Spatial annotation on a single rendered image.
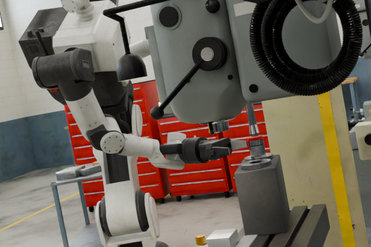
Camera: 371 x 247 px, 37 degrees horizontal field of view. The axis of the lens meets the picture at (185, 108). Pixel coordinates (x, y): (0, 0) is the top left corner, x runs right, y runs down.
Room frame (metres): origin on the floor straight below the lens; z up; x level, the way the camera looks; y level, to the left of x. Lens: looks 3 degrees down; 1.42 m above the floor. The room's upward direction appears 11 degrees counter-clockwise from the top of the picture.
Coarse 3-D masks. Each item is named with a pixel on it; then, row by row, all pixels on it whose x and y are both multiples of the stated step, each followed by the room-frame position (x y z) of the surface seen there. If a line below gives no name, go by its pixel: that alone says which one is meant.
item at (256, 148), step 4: (256, 140) 1.69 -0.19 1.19; (260, 140) 1.69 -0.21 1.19; (248, 144) 1.71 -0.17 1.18; (252, 144) 1.69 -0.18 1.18; (256, 144) 1.69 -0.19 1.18; (260, 144) 1.69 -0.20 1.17; (252, 148) 1.69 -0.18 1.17; (256, 148) 1.69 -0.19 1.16; (260, 148) 1.69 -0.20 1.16; (264, 148) 1.70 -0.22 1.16; (252, 152) 1.69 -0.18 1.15; (256, 152) 1.69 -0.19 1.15; (260, 152) 1.69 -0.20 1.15; (264, 152) 1.70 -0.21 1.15; (252, 156) 1.70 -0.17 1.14; (256, 156) 1.69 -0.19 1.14; (260, 156) 1.69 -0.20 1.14
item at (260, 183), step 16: (256, 160) 1.63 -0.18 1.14; (272, 160) 1.66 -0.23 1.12; (240, 176) 1.56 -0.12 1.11; (256, 176) 1.55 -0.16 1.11; (272, 176) 1.54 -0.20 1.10; (240, 192) 1.57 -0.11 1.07; (256, 192) 1.56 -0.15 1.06; (272, 192) 1.55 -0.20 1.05; (240, 208) 1.57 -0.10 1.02; (256, 208) 1.56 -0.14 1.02; (272, 208) 1.55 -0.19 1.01; (288, 208) 1.72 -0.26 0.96; (256, 224) 1.56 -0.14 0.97; (272, 224) 1.55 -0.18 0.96
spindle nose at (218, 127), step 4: (208, 124) 1.27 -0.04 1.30; (216, 124) 1.26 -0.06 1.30; (220, 124) 1.26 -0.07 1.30; (224, 124) 1.26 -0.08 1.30; (228, 124) 1.27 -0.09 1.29; (208, 128) 1.28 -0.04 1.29; (216, 128) 1.26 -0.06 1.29; (220, 128) 1.26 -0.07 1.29; (224, 128) 1.26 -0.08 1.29; (228, 128) 1.27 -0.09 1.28; (216, 132) 1.26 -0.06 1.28
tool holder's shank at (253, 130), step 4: (248, 104) 1.70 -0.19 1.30; (252, 104) 1.70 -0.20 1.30; (248, 108) 1.70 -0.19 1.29; (252, 108) 1.70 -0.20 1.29; (248, 112) 1.70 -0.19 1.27; (252, 112) 1.70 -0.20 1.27; (248, 116) 1.70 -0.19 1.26; (252, 116) 1.70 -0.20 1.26; (248, 120) 1.70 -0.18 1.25; (252, 120) 1.70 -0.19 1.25; (252, 124) 1.70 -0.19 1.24; (256, 124) 1.71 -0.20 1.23; (252, 128) 1.70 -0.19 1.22; (256, 128) 1.70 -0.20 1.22; (252, 132) 1.70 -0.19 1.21; (256, 132) 1.69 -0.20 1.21; (252, 136) 1.70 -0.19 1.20
